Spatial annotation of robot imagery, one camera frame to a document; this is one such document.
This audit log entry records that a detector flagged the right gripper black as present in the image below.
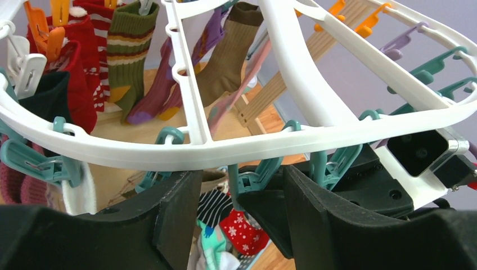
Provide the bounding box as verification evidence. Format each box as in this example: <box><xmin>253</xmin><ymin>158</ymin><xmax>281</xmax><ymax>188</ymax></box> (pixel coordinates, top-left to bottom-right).
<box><xmin>238</xmin><ymin>145</ymin><xmax>414</xmax><ymax>259</ymax></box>

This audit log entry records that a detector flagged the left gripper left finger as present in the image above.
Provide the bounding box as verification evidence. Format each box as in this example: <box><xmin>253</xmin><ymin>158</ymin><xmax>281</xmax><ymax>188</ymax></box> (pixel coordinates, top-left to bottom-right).
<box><xmin>1</xmin><ymin>170</ymin><xmax>203</xmax><ymax>269</ymax></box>

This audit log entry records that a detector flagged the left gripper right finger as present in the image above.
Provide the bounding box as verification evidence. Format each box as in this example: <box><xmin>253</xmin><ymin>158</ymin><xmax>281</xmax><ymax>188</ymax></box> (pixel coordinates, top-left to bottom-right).
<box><xmin>283</xmin><ymin>166</ymin><xmax>476</xmax><ymax>269</ymax></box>

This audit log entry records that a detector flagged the argyle brown sock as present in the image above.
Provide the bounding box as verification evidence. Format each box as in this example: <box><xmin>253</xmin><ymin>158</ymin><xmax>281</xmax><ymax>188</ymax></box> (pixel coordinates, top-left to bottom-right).
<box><xmin>200</xmin><ymin>170</ymin><xmax>228</xmax><ymax>194</ymax></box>

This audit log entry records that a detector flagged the white oval clip hanger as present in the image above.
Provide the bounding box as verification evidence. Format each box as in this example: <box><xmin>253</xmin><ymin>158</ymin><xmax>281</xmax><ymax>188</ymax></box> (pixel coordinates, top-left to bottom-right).
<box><xmin>0</xmin><ymin>0</ymin><xmax>477</xmax><ymax>172</ymax></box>

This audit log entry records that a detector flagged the red christmas sock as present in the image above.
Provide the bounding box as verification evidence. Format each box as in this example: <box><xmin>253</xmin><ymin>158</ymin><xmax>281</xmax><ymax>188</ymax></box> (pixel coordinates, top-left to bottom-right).
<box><xmin>219</xmin><ymin>209</ymin><xmax>269</xmax><ymax>256</ymax></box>

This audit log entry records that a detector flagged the black striped sock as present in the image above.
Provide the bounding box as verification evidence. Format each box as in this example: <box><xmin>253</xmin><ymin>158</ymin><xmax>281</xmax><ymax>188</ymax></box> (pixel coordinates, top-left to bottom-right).
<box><xmin>197</xmin><ymin>190</ymin><xmax>233</xmax><ymax>228</ymax></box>

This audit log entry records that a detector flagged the teal white sock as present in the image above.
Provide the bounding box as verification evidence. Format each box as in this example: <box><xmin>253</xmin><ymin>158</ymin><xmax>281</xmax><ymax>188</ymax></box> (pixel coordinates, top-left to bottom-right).
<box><xmin>187</xmin><ymin>220</ymin><xmax>240</xmax><ymax>270</ymax></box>

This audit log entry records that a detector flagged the white hanging sock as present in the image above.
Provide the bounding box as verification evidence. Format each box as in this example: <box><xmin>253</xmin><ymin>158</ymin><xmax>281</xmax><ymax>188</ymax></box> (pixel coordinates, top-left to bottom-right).
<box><xmin>61</xmin><ymin>161</ymin><xmax>98</xmax><ymax>215</ymax></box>

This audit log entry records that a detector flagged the maroon purple hanging sock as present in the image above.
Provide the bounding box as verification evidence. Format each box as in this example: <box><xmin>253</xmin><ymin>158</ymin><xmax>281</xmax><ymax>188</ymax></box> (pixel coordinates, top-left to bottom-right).
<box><xmin>127</xmin><ymin>7</ymin><xmax>228</xmax><ymax>124</ymax></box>

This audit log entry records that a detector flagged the brown hanging sock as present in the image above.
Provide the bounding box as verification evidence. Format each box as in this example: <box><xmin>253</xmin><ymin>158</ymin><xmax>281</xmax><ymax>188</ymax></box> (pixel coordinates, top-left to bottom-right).
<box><xmin>196</xmin><ymin>2</ymin><xmax>263</xmax><ymax>107</ymax></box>

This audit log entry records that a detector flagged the black hanging sock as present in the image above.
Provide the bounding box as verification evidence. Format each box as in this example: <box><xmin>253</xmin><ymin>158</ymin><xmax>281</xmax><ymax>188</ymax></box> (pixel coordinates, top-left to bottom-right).
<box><xmin>19</xmin><ymin>71</ymin><xmax>73</xmax><ymax>124</ymax></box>

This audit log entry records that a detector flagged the red hanging sock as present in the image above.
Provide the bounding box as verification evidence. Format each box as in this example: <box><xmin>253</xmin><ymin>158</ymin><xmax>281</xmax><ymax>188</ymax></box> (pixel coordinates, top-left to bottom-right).
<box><xmin>44</xmin><ymin>6</ymin><xmax>105</xmax><ymax>134</ymax></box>

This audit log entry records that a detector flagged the olive striped hanging sock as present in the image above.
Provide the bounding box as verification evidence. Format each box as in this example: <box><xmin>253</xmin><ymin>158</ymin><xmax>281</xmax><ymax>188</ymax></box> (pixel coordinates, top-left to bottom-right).
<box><xmin>106</xmin><ymin>1</ymin><xmax>160</xmax><ymax>123</ymax></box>

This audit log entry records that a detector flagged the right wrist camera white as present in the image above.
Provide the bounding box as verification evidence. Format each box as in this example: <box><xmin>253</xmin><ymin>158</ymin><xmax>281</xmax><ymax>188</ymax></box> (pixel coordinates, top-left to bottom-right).
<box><xmin>375</xmin><ymin>127</ymin><xmax>476</xmax><ymax>209</ymax></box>

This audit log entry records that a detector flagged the wooden hanger rack frame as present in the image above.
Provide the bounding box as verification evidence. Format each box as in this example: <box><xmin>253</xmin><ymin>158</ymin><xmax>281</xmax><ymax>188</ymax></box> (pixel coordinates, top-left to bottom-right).
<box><xmin>235</xmin><ymin>1</ymin><xmax>371</xmax><ymax>135</ymax></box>

